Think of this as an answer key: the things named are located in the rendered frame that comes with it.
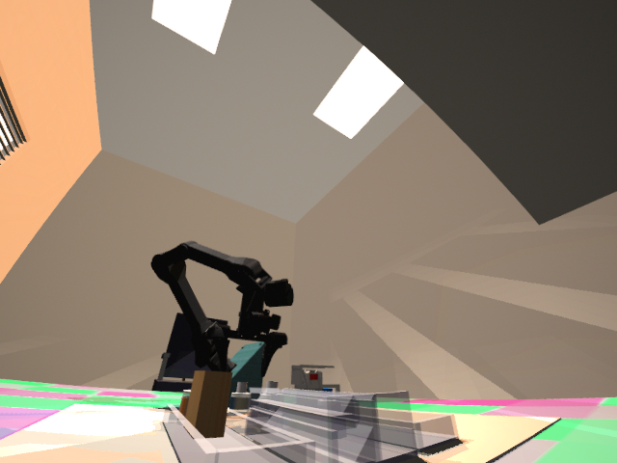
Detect brown rectangular block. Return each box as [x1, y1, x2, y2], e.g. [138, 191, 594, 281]
[185, 370, 233, 438]

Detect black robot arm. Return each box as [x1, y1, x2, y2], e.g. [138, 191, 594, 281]
[150, 241, 293, 371]

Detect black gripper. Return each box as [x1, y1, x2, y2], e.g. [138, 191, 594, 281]
[205, 305, 288, 377]

